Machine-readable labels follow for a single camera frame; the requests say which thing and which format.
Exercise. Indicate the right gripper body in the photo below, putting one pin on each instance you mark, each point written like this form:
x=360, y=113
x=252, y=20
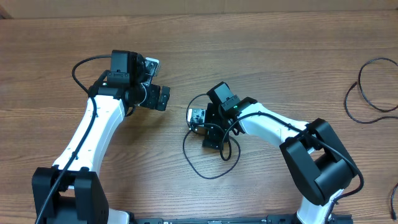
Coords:
x=211, y=130

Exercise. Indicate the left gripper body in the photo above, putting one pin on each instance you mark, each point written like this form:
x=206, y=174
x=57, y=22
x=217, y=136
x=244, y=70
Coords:
x=156, y=97

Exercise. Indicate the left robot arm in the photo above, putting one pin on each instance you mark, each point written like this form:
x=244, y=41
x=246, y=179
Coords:
x=70, y=190

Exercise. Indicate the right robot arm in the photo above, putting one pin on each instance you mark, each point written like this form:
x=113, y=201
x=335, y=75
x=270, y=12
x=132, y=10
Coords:
x=322, y=169

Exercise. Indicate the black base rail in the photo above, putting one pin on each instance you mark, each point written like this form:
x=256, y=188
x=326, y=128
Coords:
x=270, y=219

